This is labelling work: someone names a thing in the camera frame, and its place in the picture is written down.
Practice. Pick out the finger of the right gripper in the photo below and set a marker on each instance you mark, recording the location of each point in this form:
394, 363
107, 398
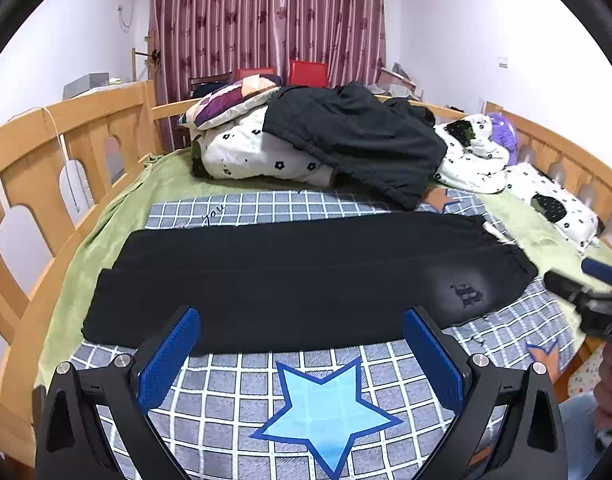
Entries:
599, 270
568, 289

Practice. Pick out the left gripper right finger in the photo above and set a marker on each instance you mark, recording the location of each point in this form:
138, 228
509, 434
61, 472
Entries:
506, 422

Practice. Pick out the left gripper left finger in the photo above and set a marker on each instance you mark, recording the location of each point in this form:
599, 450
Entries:
72, 443

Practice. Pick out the black pants white stripe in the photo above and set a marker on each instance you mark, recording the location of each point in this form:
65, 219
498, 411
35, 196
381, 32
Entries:
306, 285

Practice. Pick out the person's right hand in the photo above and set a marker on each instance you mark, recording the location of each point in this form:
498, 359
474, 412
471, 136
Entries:
603, 392

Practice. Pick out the white flower-print pillow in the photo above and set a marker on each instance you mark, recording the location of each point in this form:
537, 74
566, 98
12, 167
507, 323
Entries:
575, 221

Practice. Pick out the grey checked star blanket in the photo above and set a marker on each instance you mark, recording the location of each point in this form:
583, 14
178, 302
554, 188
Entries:
328, 414

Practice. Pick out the white flower-print duvet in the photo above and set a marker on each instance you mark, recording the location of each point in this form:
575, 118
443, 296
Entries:
238, 150

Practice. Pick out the black padded jacket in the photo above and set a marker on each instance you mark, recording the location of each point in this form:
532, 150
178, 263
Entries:
390, 147

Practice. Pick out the red chair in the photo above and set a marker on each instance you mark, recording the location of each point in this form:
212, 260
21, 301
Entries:
300, 73

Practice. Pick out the grey box on shelf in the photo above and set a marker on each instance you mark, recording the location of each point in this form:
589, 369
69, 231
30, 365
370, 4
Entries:
84, 84

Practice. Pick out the purple patchwork pillow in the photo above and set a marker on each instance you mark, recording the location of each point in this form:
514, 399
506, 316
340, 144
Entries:
230, 102

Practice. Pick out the maroon floral curtain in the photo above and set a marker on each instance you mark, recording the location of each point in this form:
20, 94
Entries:
200, 38

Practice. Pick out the wooden bed frame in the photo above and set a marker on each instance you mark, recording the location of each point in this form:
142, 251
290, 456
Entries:
60, 166

